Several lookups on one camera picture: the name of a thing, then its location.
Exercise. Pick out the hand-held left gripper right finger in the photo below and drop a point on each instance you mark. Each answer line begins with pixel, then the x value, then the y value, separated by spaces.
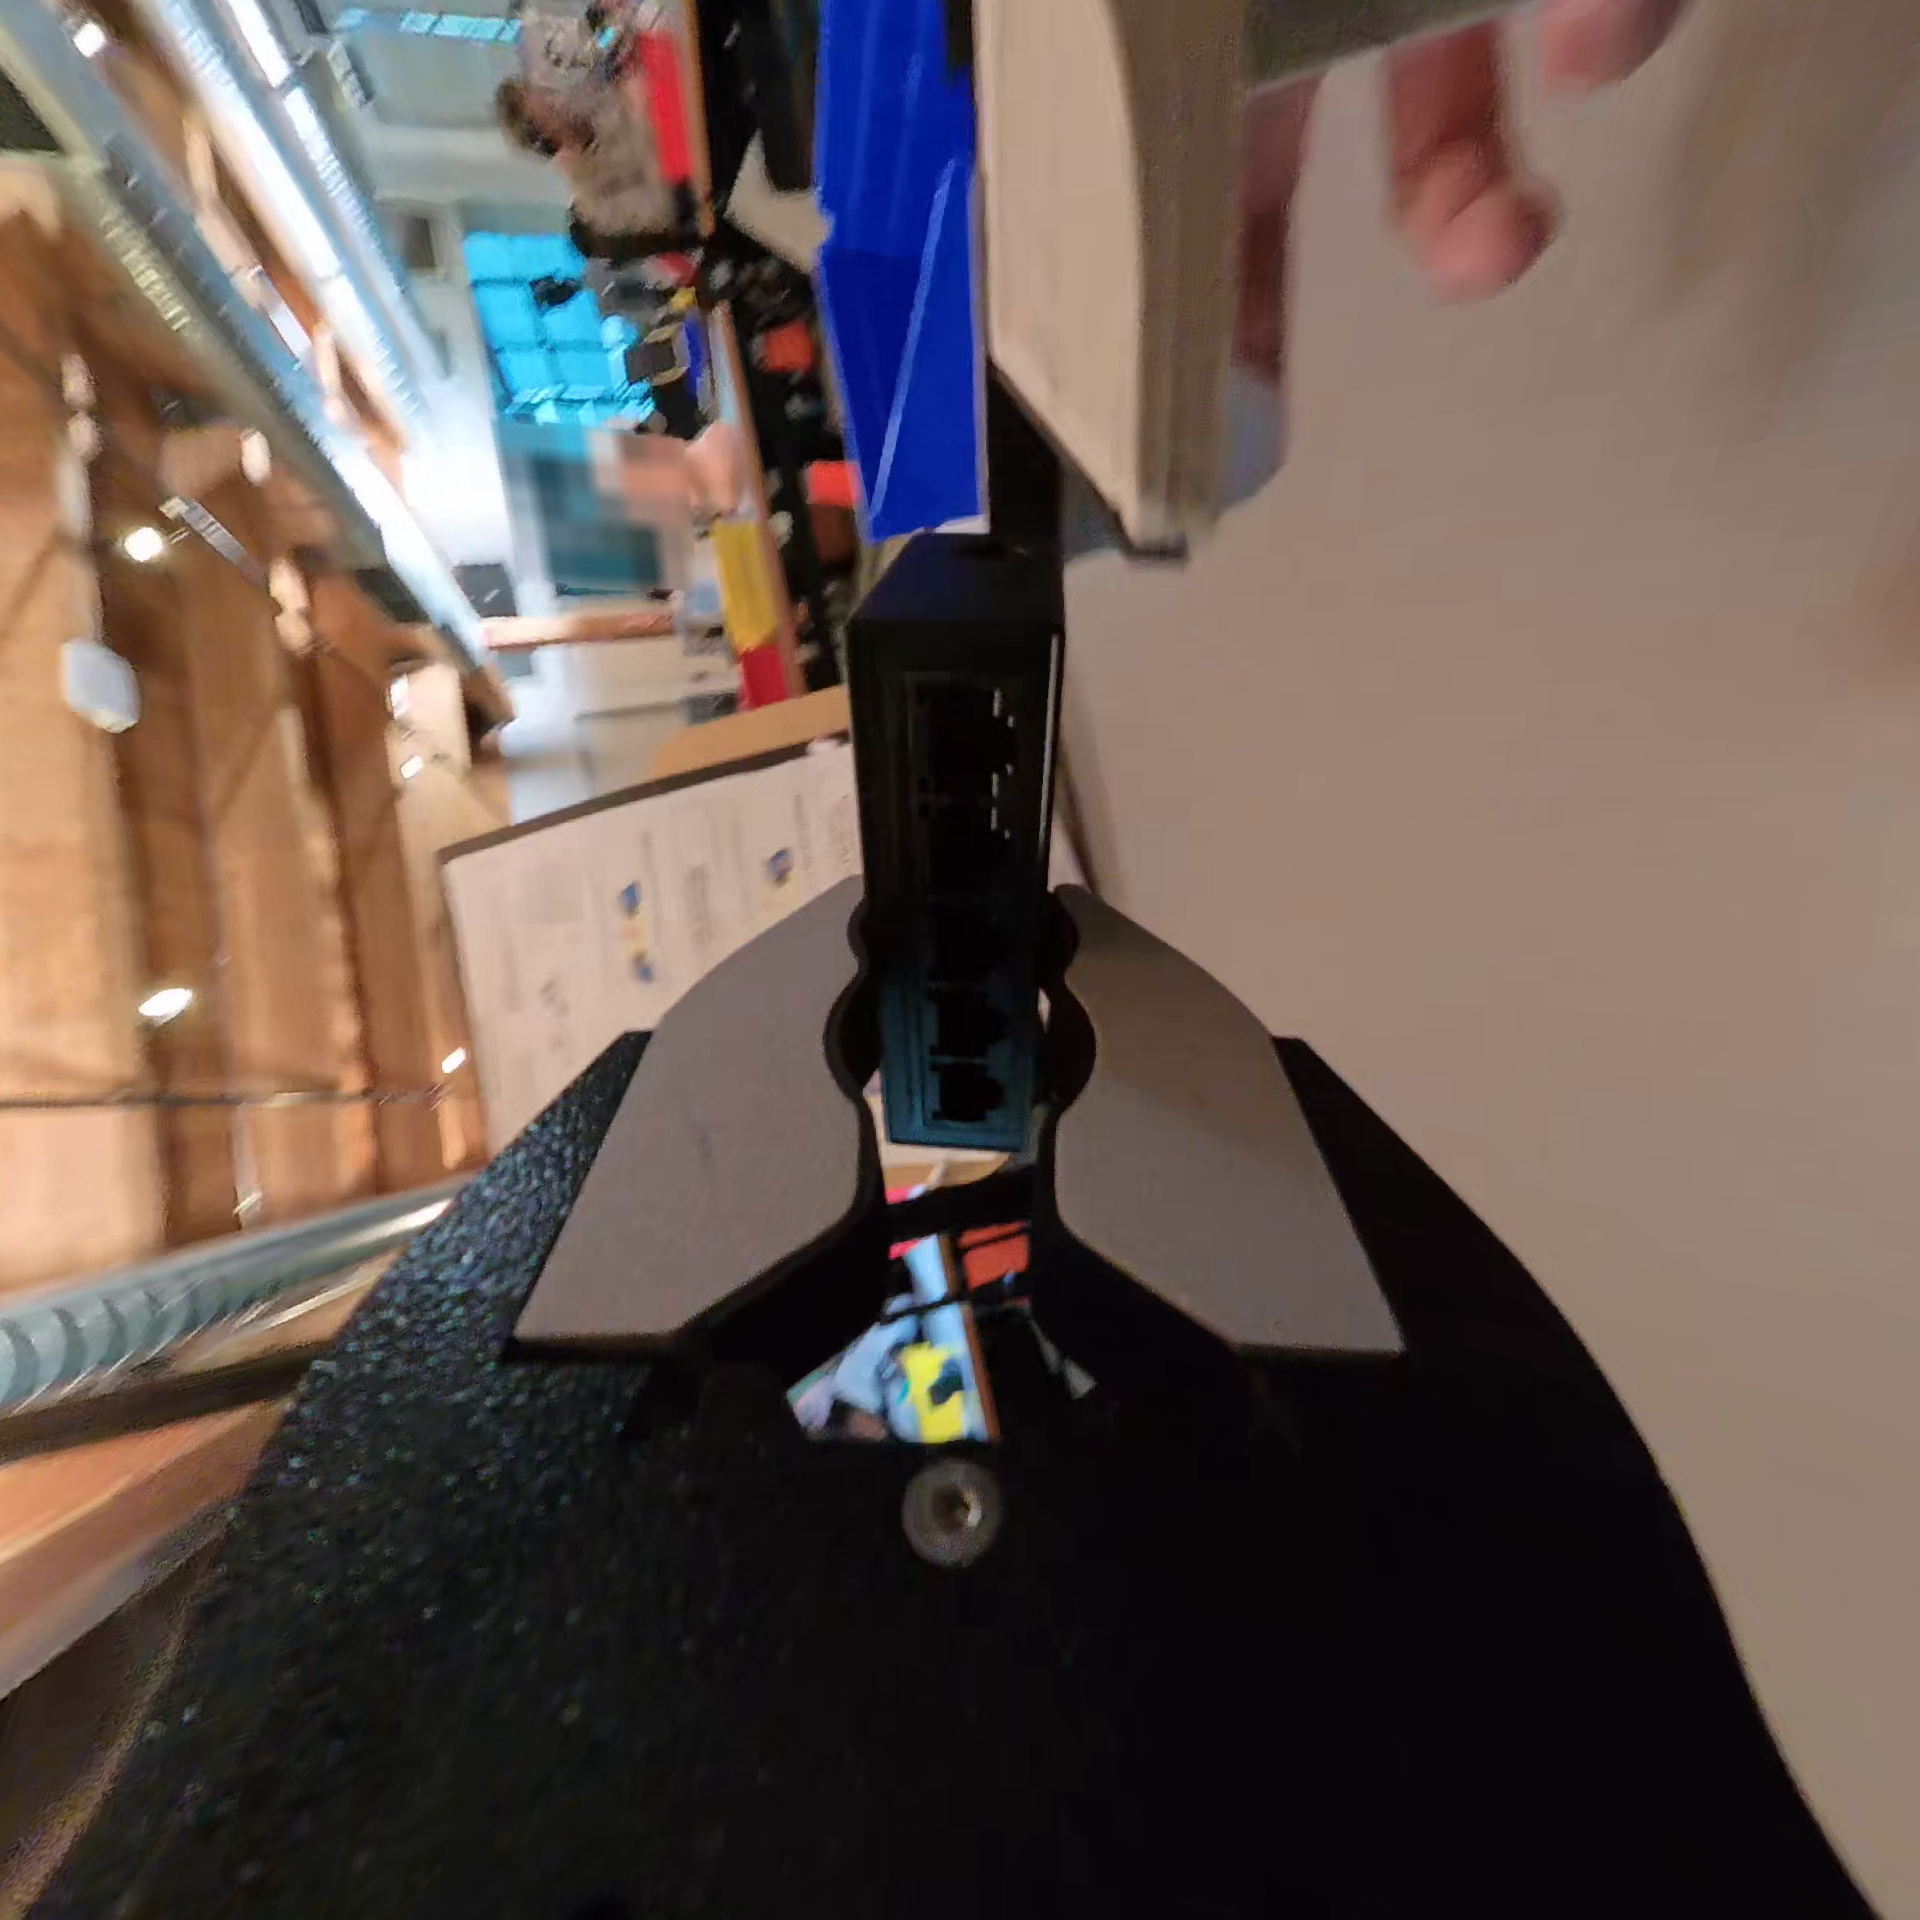
pixel 1200 1155

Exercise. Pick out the person's right hand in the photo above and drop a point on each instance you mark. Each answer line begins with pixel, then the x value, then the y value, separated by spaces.
pixel 1463 181

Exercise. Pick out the blue plastic bin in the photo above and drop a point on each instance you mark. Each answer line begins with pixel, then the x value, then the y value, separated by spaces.
pixel 902 270

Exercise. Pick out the printed instruction sheet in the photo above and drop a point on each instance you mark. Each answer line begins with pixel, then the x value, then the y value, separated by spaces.
pixel 645 916

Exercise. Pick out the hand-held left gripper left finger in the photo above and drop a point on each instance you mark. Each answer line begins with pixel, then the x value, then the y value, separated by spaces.
pixel 705 1142

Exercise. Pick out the black network switch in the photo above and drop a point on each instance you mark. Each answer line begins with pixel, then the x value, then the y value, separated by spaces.
pixel 945 751

